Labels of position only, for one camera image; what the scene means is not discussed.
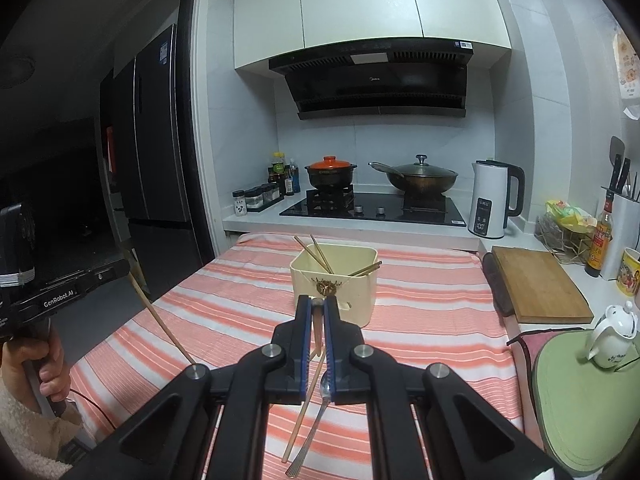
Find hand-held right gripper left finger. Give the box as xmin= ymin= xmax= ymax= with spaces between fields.
xmin=60 ymin=295 xmax=313 ymax=480

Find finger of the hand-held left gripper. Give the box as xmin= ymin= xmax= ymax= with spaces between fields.
xmin=35 ymin=258 xmax=132 ymax=291

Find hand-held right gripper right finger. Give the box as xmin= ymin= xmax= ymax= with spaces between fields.
xmin=322 ymin=295 xmax=573 ymax=480

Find cream utensil box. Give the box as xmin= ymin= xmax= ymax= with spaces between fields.
xmin=290 ymin=242 xmax=382 ymax=328

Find metal spoon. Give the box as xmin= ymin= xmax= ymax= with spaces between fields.
xmin=285 ymin=371 xmax=335 ymax=477

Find person's left forearm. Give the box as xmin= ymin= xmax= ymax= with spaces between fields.
xmin=0 ymin=385 xmax=83 ymax=480

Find person's left hand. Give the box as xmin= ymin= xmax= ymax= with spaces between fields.
xmin=0 ymin=327 xmax=70 ymax=413

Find pink striped tablecloth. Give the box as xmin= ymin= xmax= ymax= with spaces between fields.
xmin=67 ymin=232 xmax=526 ymax=480

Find dark grey refrigerator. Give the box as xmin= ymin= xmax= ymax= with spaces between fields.
xmin=100 ymin=22 xmax=203 ymax=301

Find black gas hob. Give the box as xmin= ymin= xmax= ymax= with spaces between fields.
xmin=279 ymin=184 xmax=467 ymax=226

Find row of spice jars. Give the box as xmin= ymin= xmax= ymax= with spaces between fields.
xmin=245 ymin=182 xmax=281 ymax=210

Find dark sauce bottle yellow cap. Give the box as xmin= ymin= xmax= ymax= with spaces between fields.
xmin=270 ymin=152 xmax=287 ymax=196

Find black clay pot orange lid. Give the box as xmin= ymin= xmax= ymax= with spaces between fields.
xmin=304 ymin=156 xmax=358 ymax=191

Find dark brown cloth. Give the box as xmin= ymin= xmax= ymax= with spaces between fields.
xmin=482 ymin=252 xmax=516 ymax=317

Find round ceiling light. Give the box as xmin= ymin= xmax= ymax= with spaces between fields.
xmin=0 ymin=55 xmax=36 ymax=86

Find dark wok with lid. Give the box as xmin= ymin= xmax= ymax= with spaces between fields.
xmin=369 ymin=155 xmax=460 ymax=196

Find pink mat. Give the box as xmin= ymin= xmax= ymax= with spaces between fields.
xmin=507 ymin=330 xmax=546 ymax=441

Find white electric kettle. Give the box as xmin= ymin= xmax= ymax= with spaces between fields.
xmin=467 ymin=159 xmax=526 ymax=240

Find wooden cutting board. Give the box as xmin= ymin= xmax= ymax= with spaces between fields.
xmin=491 ymin=246 xmax=595 ymax=325

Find green mat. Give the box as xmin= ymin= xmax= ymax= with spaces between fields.
xmin=531 ymin=327 xmax=640 ymax=478

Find black range hood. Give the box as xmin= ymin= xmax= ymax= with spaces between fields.
xmin=268 ymin=40 xmax=475 ymax=121

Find yellow green snack packet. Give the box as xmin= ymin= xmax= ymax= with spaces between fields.
xmin=545 ymin=200 xmax=598 ymax=228

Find white teapot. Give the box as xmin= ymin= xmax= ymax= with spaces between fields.
xmin=586 ymin=301 xmax=640 ymax=371

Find sauce bottle orange label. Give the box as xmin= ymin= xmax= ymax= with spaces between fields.
xmin=584 ymin=194 xmax=615 ymax=278

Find yellow printed cup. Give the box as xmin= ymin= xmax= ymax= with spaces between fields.
xmin=616 ymin=247 xmax=640 ymax=297

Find white utensil holder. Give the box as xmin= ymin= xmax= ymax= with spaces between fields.
xmin=597 ymin=187 xmax=640 ymax=281

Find black spatula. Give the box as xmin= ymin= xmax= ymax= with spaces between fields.
xmin=609 ymin=135 xmax=626 ymax=191

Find hanging yellow printed bag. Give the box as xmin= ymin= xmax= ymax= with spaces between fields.
xmin=612 ymin=30 xmax=640 ymax=121

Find black cable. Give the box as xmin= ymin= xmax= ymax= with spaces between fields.
xmin=67 ymin=387 xmax=121 ymax=431

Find gold wire basket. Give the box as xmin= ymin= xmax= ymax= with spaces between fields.
xmin=534 ymin=200 xmax=598 ymax=266

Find black knife handles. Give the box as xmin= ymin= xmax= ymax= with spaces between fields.
xmin=612 ymin=157 xmax=640 ymax=201

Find white wall cabinets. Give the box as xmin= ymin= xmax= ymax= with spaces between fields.
xmin=232 ymin=0 xmax=513 ymax=73

